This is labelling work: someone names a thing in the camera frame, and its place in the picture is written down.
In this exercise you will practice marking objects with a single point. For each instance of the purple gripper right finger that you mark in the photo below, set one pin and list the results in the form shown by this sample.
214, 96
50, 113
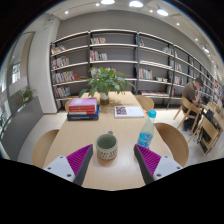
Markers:
153, 166

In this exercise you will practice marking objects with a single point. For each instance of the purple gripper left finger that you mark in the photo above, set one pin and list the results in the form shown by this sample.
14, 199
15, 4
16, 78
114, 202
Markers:
72, 167

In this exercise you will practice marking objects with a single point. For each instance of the clear plastic water bottle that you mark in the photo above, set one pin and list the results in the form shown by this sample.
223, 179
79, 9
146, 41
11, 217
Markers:
147, 132

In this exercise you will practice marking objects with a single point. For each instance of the green ceramic mug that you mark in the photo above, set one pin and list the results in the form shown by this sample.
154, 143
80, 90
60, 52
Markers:
107, 146

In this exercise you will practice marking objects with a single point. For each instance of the wooden chair near right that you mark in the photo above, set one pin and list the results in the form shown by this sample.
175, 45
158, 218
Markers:
175, 141

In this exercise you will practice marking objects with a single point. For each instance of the dark blue bottom book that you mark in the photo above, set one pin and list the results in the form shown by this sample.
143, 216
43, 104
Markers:
94, 116

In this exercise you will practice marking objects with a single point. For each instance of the open white magazine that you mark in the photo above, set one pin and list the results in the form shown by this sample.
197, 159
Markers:
128, 112

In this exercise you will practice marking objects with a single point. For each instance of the wooden chair far right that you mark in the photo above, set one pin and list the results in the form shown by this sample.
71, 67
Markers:
146, 102

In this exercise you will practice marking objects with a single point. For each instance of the pink top book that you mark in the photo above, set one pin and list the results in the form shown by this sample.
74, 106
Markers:
83, 104

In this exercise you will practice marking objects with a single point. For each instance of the wooden chair under person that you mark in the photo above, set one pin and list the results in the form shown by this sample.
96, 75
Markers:
190, 111

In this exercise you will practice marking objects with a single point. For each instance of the wooden chair with backpack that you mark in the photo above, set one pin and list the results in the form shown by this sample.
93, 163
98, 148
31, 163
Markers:
206, 146

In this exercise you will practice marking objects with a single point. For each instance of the black backpack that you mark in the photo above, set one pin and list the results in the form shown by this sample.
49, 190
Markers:
207, 128

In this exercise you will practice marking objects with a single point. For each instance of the potted green plant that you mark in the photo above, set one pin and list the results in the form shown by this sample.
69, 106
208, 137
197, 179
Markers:
104, 80

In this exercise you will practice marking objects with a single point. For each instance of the seated person in brown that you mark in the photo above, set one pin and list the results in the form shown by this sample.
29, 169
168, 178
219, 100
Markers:
191, 93

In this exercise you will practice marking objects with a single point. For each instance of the small plant by window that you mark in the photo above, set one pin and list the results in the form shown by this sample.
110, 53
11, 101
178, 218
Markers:
27, 95

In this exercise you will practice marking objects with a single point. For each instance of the grey wall bookshelf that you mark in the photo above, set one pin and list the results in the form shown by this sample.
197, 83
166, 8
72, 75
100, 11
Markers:
154, 67

